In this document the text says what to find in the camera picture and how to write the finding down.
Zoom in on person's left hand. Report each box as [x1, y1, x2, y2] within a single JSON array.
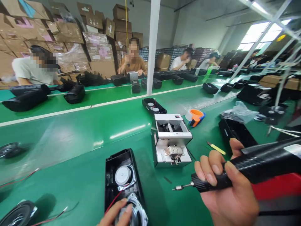
[[98, 199, 134, 226]]

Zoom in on person's right hand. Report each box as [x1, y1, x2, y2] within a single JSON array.
[[194, 138, 260, 226]]

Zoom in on black electric screwdriver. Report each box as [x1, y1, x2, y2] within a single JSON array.
[[172, 136, 301, 194]]

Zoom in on round speaker driver metal rim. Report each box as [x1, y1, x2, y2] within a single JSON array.
[[115, 193, 149, 226]]

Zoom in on white screw feeder machine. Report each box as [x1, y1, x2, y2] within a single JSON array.
[[150, 114, 193, 169]]

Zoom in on orange tape dispenser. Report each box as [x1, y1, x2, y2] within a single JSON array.
[[185, 109, 206, 128]]

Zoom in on clear plastic bag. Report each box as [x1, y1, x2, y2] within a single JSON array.
[[220, 101, 260, 125]]

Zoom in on red plastic bin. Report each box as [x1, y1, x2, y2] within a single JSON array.
[[251, 172, 301, 226]]

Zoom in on metal tweezers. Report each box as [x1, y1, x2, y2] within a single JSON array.
[[267, 125, 301, 137]]

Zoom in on small black housing with drivers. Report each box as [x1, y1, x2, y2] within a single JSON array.
[[142, 97, 168, 115]]

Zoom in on large black speaker box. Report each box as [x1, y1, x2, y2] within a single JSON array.
[[236, 83, 269, 106]]

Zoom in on black panel with two drivers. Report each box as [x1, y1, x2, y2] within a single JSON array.
[[258, 103, 289, 126]]

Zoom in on silver cone speaker driver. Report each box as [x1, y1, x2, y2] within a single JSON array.
[[114, 165, 137, 191]]

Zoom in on row of black speakers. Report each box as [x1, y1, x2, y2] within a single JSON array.
[[154, 70, 199, 86]]

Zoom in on open black speaker housing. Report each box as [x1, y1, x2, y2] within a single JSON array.
[[104, 148, 149, 226]]

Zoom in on upright black speaker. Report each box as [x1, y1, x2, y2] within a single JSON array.
[[131, 80, 141, 94]]

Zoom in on brown cardboard boxes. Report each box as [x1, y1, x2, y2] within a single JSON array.
[[258, 74, 300, 91]]

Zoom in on grey box device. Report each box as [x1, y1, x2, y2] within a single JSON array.
[[127, 71, 140, 84]]

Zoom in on stack of dark boxes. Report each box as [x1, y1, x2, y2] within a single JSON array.
[[141, 45, 217, 60]]

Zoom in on window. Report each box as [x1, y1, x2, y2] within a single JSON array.
[[237, 19, 293, 52]]

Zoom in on pile of black speaker parts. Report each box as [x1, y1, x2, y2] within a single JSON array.
[[56, 70, 111, 93]]

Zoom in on stack of cardboard cartons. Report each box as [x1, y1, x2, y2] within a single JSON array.
[[0, 0, 144, 83]]

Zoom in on large black cylinder speaker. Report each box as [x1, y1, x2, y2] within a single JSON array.
[[1, 83, 51, 112]]

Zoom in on black round speaker driver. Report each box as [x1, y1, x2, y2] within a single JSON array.
[[0, 200, 39, 226], [0, 142, 27, 159]]

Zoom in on yellow handled knife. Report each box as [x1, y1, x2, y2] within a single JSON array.
[[206, 141, 227, 156]]

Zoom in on white post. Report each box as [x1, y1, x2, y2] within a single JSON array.
[[146, 0, 161, 96]]

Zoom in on red and black wire pair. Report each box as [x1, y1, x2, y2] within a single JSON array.
[[0, 168, 41, 189], [35, 202, 80, 226]]

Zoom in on metal frame rails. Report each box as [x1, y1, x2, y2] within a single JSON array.
[[237, 0, 301, 107]]

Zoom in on yellow hanging hose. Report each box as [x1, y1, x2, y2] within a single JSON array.
[[125, 0, 130, 41]]

